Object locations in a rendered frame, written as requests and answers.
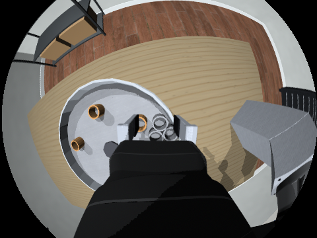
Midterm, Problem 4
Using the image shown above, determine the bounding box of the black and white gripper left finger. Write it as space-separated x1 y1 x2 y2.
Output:
117 114 139 145

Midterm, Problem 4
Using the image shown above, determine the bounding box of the grey metal ring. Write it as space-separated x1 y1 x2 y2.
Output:
149 128 163 140
162 124 177 141
152 114 168 131

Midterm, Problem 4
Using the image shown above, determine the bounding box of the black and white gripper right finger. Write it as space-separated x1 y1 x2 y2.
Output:
173 115 198 144

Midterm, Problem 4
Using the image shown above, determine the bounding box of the bronze bushing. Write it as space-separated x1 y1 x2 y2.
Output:
138 114 147 132
88 104 105 119
71 137 85 151

